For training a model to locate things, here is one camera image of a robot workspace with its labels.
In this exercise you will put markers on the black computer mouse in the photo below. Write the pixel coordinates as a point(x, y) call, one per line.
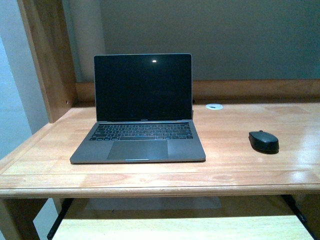
point(264, 142)

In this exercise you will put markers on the grey laptop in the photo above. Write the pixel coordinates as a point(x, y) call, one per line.
point(144, 111)

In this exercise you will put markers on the wooden keyboard tray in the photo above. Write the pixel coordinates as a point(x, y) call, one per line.
point(286, 227)

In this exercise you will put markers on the white cable grommet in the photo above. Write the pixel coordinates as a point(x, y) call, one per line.
point(214, 106)

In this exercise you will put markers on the black left drawer rail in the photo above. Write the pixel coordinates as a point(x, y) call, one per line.
point(64, 209)

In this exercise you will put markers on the black drawer rail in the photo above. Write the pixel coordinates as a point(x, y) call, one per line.
point(64, 209)
point(292, 204)

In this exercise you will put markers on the black right drawer rail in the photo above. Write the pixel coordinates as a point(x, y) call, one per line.
point(292, 204)

